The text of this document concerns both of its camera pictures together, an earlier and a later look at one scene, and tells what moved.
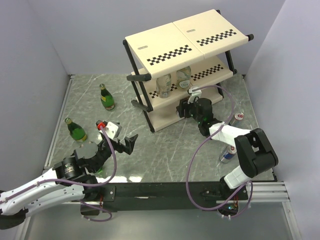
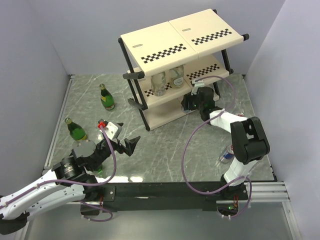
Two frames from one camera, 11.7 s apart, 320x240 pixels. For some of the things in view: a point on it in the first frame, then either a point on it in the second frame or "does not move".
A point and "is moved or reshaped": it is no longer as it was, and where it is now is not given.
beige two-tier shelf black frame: [167, 61] does not move
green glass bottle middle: [75, 131] does not move
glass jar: [183, 78] → [176, 76]
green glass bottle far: [107, 98] does not move
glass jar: [163, 84] is moved or reshaped
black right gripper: [183, 105] → [188, 97]
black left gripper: [129, 146] does not move
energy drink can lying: [227, 154] does not move
